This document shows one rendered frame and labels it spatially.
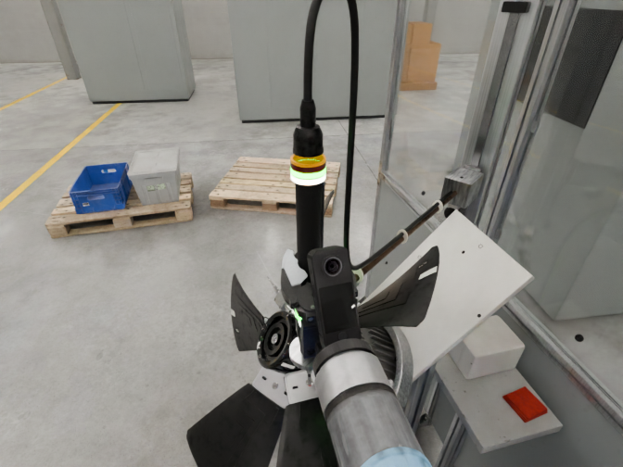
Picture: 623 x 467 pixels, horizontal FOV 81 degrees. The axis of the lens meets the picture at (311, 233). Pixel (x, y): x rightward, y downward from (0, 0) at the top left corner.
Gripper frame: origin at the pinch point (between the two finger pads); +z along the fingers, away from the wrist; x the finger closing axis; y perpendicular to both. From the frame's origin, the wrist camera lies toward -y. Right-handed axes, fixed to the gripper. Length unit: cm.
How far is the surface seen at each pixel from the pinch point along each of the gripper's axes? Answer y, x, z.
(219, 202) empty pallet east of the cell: 143, -23, 281
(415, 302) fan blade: 5.5, 14.3, -9.5
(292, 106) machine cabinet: 128, 103, 541
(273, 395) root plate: 39.0, -6.9, 2.1
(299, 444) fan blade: 30.7, -4.4, -13.0
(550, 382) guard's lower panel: 60, 70, 0
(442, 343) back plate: 29.3, 29.0, -1.0
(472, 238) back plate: 14.5, 41.6, 13.5
